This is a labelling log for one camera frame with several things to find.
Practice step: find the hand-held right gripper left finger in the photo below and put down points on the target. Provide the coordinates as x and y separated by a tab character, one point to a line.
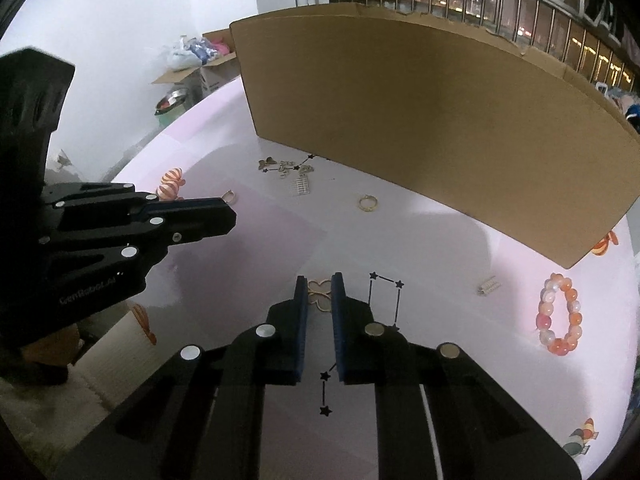
300	330

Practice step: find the small silver comb clip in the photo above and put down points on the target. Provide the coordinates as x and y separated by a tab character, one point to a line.
301	186

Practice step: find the gold butterfly pendant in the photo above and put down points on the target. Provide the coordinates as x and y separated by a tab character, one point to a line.
314	294

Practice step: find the orange striped balloon ornament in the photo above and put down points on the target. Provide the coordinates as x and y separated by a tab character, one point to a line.
170	185

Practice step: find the open cardboard box with clutter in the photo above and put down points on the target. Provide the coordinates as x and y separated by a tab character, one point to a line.
215	72

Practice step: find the brown cardboard box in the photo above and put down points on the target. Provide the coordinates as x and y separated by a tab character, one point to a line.
425	125

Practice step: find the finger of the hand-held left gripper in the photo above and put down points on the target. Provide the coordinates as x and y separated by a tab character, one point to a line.
200	227
190	205

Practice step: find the gold butterfly charm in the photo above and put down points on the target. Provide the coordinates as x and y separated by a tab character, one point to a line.
267	162

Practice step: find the blue plastic bag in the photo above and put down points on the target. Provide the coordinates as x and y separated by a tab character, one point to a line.
632	110

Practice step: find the metal bowl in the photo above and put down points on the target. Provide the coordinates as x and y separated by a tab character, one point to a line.
172	102

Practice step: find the metal balcony railing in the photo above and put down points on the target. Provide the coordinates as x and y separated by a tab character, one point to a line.
550	20

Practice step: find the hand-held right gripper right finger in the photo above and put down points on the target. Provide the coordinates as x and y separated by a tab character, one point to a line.
340	330

